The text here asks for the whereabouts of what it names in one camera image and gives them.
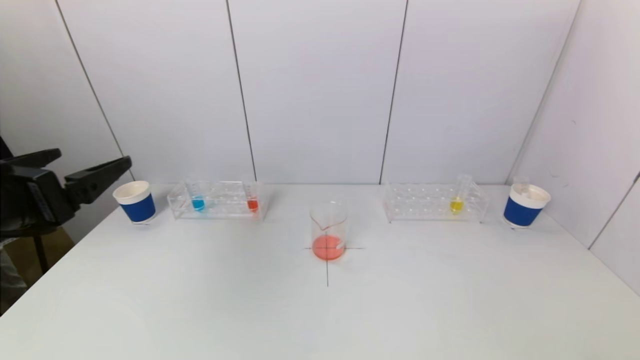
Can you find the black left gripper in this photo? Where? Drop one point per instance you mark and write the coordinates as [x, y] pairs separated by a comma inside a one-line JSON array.
[[41, 201]]

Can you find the white-labelled clear plastic tube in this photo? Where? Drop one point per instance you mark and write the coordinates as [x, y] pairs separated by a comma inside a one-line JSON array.
[[521, 185]]

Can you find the clear acrylic tube rack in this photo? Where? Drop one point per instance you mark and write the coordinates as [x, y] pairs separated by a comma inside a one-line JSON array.
[[425, 205], [225, 205]]

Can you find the clear tube, red pigment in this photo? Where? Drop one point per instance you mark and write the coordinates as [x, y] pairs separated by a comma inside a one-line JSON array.
[[253, 204]]

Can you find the clear glass beaker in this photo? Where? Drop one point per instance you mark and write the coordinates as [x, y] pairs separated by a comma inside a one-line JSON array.
[[328, 247]]

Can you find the clear tube, yellow pigment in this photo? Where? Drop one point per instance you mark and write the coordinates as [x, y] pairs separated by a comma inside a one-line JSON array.
[[456, 205]]

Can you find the blue white paper cup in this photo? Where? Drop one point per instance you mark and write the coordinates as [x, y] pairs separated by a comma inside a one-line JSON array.
[[520, 212], [137, 207]]

